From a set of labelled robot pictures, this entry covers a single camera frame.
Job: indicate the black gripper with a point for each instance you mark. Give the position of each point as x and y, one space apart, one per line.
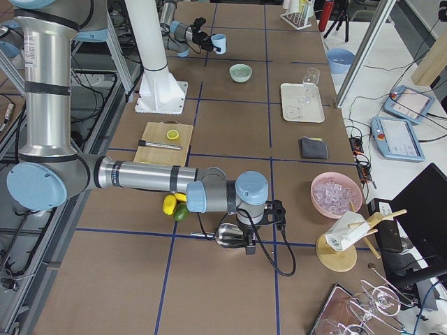
203 37
246 229

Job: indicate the light blue plastic cup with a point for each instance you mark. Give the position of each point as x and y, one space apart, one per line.
222 45

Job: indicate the green ceramic bowl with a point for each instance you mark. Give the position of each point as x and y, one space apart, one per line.
240 73

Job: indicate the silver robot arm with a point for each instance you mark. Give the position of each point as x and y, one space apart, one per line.
51 170
180 37

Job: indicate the steel ice scoop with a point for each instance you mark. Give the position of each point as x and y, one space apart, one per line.
228 236

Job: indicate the pink bowl with ice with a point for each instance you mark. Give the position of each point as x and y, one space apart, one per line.
333 193

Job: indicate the blue bowl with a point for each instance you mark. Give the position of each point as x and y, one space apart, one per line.
339 60

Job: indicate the green lime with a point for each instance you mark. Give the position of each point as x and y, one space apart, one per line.
181 212

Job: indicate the yellow lemon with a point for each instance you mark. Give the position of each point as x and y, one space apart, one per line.
180 197
169 204

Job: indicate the wooden stand with carton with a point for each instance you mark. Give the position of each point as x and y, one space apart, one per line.
335 248

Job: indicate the white cup rack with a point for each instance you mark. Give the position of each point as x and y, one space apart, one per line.
298 13

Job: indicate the half lemon slice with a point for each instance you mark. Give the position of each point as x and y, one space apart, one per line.
172 134

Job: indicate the clear wine glass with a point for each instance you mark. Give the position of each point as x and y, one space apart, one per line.
310 82

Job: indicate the cream bear tray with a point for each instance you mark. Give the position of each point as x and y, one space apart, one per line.
294 111

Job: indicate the wooden cutting board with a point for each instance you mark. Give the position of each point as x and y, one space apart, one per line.
156 132

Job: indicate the red bottle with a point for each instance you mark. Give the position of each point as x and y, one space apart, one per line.
325 15

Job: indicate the black tripod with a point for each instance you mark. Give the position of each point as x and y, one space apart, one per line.
343 17

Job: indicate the glass rack with glasses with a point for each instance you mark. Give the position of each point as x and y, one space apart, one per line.
371 311

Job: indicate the near teach pendant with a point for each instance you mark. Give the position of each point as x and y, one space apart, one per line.
396 139

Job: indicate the teach pendant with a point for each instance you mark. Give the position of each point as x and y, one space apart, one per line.
407 103
396 139

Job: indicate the far teach pendant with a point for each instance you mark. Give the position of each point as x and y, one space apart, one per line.
407 103

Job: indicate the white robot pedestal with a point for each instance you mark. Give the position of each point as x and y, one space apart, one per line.
159 91

